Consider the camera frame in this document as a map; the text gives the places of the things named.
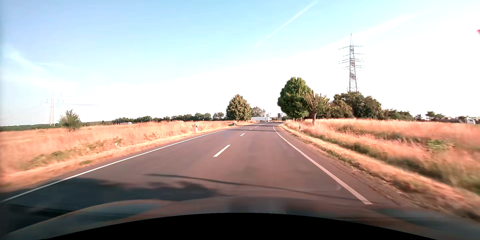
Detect steel lattice pylon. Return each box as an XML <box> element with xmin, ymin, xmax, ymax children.
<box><xmin>338</xmin><ymin>34</ymin><xmax>364</xmax><ymax>93</ymax></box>

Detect round green tree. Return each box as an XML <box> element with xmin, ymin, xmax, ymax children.
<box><xmin>225</xmin><ymin>94</ymin><xmax>253</xmax><ymax>122</ymax></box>

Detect pale double-pole pylon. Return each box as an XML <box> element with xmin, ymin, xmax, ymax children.
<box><xmin>42</xmin><ymin>97</ymin><xmax>64</xmax><ymax>126</ymax></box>

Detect dry grass verge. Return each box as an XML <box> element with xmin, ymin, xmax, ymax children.
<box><xmin>0</xmin><ymin>120</ymin><xmax>256</xmax><ymax>192</ymax></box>
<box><xmin>280</xmin><ymin>118</ymin><xmax>480</xmax><ymax>221</ymax></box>

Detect tall green tree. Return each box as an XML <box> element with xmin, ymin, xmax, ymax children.
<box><xmin>277</xmin><ymin>77</ymin><xmax>313</xmax><ymax>121</ymax></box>

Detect car's own bonnet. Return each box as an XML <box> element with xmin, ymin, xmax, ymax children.
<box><xmin>4</xmin><ymin>196</ymin><xmax>480</xmax><ymax>240</ymax></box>

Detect small green bush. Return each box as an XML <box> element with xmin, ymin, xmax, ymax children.
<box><xmin>58</xmin><ymin>109</ymin><xmax>83</xmax><ymax>132</ymax></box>

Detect row of trees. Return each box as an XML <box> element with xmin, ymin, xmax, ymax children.
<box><xmin>111</xmin><ymin>112</ymin><xmax>226</xmax><ymax>124</ymax></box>

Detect grey asphalt road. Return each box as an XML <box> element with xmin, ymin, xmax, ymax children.
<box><xmin>0</xmin><ymin>122</ymin><xmax>398</xmax><ymax>235</ymax></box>

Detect small sparse tree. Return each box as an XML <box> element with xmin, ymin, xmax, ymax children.
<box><xmin>304</xmin><ymin>91</ymin><xmax>330</xmax><ymax>126</ymax></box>

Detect clump of green trees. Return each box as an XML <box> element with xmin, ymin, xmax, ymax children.
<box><xmin>323</xmin><ymin>91</ymin><xmax>415</xmax><ymax>121</ymax></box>

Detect road markings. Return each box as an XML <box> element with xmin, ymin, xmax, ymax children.
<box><xmin>0</xmin><ymin>122</ymin><xmax>373</xmax><ymax>205</ymax></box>

